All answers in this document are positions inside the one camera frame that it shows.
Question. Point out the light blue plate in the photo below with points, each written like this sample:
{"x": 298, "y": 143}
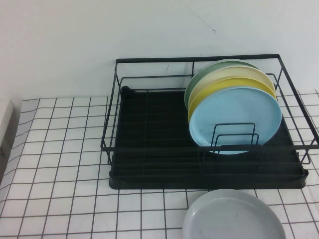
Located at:
{"x": 236, "y": 112}

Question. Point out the yellow plate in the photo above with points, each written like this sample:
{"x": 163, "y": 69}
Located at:
{"x": 197, "y": 102}

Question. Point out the green plate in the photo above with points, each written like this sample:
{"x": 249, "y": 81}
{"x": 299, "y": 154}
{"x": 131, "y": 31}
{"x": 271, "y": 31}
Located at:
{"x": 192, "y": 87}

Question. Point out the cream plate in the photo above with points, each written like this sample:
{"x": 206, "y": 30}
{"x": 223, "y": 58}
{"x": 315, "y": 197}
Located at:
{"x": 236, "y": 71}

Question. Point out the grey plate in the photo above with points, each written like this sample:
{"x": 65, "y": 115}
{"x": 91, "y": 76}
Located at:
{"x": 234, "y": 216}

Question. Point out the white black-grid tablecloth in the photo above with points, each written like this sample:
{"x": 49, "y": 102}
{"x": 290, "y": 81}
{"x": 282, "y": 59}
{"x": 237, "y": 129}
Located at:
{"x": 62, "y": 149}

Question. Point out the beige box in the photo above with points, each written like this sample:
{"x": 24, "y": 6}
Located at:
{"x": 6, "y": 124}

